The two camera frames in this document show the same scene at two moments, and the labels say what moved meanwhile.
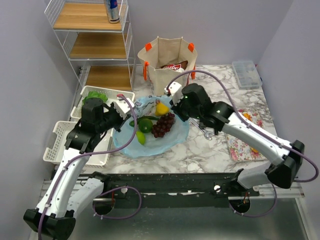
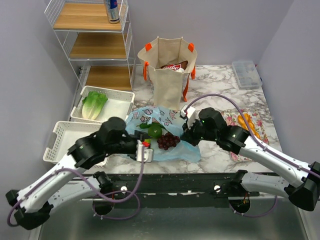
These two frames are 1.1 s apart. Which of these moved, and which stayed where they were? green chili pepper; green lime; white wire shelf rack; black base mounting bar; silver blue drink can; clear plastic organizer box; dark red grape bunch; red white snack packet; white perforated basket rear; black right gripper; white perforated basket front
Moved: green chili pepper; black right gripper; green lime; dark red grape bunch
Stayed: white wire shelf rack; black base mounting bar; white perforated basket front; white perforated basket rear; silver blue drink can; red white snack packet; clear plastic organizer box
